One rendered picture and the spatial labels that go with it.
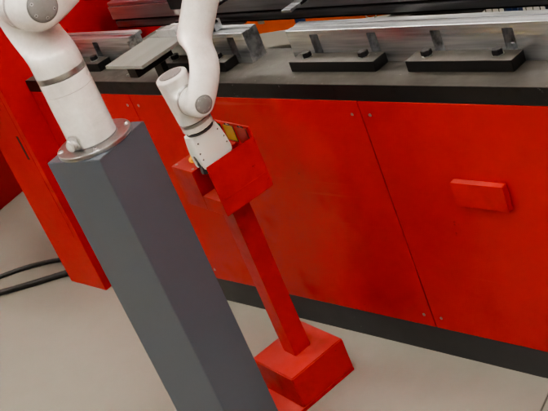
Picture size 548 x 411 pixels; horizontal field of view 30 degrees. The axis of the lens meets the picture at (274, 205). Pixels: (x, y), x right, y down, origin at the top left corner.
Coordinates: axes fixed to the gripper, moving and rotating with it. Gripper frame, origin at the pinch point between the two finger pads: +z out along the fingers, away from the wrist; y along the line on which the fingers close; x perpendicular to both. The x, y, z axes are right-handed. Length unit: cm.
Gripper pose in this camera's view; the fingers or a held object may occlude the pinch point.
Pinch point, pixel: (225, 175)
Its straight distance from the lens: 268.1
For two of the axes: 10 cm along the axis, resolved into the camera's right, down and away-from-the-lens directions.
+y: -7.0, 6.0, -3.8
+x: 5.8, 1.8, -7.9
